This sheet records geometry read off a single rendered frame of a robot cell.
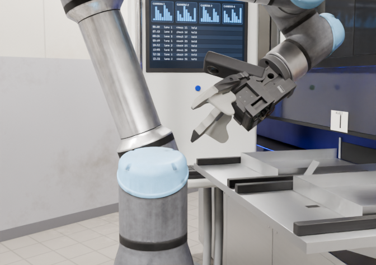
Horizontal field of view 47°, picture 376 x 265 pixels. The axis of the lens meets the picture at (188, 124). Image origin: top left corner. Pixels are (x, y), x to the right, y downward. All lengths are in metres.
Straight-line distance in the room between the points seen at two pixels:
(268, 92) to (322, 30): 0.17
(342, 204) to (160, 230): 0.38
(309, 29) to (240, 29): 0.89
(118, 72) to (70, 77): 2.68
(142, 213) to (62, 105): 2.81
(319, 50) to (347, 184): 0.42
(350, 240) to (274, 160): 0.67
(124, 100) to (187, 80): 0.86
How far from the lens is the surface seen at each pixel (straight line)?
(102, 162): 3.70
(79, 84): 3.53
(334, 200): 0.93
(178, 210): 0.71
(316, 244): 0.77
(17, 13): 3.36
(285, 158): 1.44
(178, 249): 0.73
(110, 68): 0.82
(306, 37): 0.85
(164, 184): 0.69
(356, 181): 1.17
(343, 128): 1.35
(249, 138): 1.76
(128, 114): 0.82
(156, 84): 1.64
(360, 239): 0.81
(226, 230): 2.38
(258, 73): 0.81
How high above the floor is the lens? 1.15
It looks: 6 degrees down
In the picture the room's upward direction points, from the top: straight up
